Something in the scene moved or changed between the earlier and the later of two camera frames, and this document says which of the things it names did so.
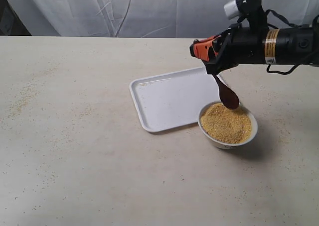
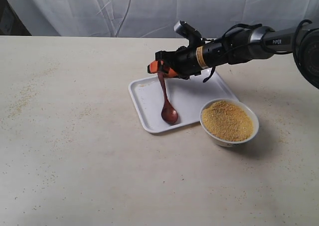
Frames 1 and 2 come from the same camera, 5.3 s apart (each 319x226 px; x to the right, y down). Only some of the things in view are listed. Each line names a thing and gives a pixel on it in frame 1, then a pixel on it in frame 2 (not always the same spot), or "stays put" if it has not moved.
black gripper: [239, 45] -> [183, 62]
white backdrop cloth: [189, 12] stays put
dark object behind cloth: [11, 22] stays put
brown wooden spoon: [228, 95] -> [169, 113]
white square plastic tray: [174, 99] stays put
